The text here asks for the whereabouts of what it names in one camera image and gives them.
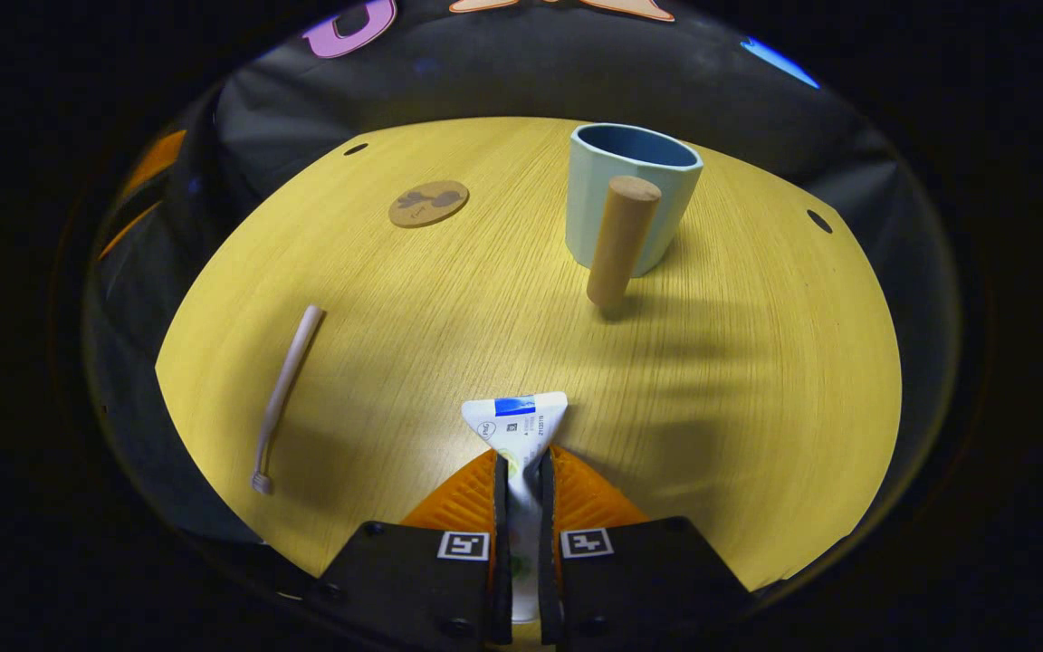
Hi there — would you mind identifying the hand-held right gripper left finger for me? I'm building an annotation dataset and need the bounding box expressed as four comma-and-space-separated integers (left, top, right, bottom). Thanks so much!
309, 448, 514, 649

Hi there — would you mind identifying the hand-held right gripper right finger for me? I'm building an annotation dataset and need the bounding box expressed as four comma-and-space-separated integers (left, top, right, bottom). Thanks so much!
535, 443, 754, 648

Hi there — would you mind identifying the white toothpaste tube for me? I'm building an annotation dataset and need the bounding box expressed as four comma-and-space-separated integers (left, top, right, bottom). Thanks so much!
461, 391, 569, 626

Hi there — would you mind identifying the pale pink toothbrush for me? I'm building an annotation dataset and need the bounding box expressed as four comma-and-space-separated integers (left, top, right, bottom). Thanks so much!
250, 304, 327, 496

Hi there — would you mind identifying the round cork coaster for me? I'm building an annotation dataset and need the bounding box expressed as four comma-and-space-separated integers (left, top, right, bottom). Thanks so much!
388, 179, 471, 229

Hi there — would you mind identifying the pale blue cup wooden handle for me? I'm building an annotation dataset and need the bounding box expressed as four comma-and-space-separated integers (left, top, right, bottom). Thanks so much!
565, 122, 704, 309

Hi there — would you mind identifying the black backdrop cloth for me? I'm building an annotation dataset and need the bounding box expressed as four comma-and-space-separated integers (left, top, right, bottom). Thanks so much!
85, 0, 955, 472

